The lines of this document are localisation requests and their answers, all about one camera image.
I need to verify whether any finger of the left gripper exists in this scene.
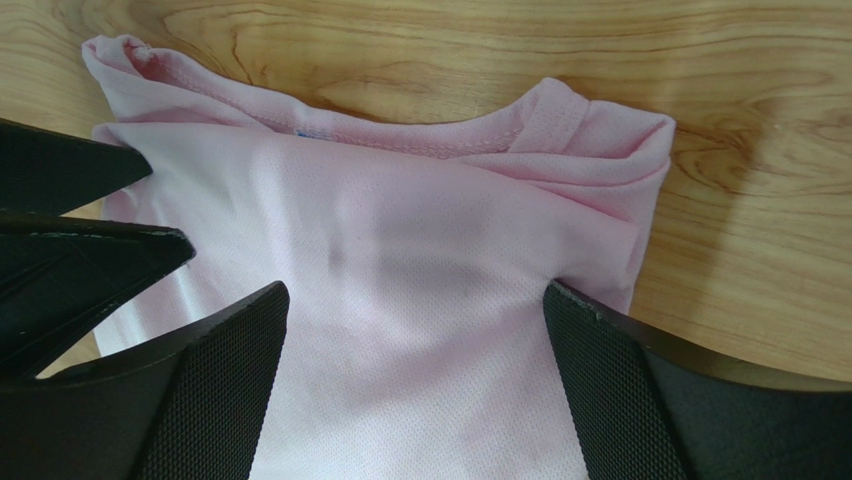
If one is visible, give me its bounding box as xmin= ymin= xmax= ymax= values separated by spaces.
xmin=1 ymin=212 xmax=195 ymax=380
xmin=1 ymin=119 xmax=152 ymax=216

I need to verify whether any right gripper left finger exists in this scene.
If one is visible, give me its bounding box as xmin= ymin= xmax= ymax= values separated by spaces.
xmin=1 ymin=281 xmax=289 ymax=479

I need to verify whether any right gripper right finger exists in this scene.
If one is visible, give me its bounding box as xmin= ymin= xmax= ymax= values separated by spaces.
xmin=543 ymin=282 xmax=851 ymax=479

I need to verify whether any pink t shirt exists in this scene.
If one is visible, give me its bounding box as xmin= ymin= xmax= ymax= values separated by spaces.
xmin=82 ymin=35 xmax=676 ymax=479

